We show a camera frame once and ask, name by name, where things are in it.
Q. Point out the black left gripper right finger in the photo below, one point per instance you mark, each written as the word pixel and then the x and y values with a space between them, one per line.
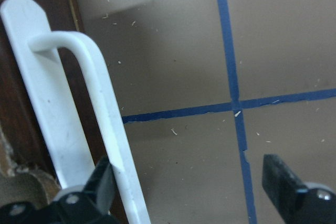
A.
pixel 283 187

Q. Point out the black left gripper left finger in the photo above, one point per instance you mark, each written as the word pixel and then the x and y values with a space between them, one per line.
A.
pixel 100 187

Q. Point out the wooden drawer with white handle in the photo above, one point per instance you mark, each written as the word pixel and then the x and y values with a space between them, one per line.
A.
pixel 64 72

